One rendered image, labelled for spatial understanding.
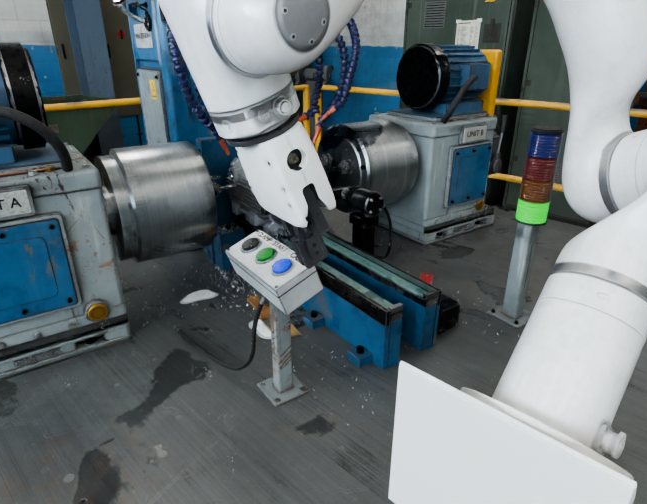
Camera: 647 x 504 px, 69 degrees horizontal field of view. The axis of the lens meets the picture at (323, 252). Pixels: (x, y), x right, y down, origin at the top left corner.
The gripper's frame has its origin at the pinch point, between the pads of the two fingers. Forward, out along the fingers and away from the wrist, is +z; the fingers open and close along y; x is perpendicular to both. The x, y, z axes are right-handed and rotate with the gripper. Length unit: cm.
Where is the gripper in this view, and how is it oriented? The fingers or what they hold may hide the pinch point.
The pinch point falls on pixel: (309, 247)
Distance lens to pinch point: 54.4
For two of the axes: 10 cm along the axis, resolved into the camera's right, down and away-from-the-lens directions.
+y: -5.7, -3.3, 7.5
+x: -7.7, 5.4, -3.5
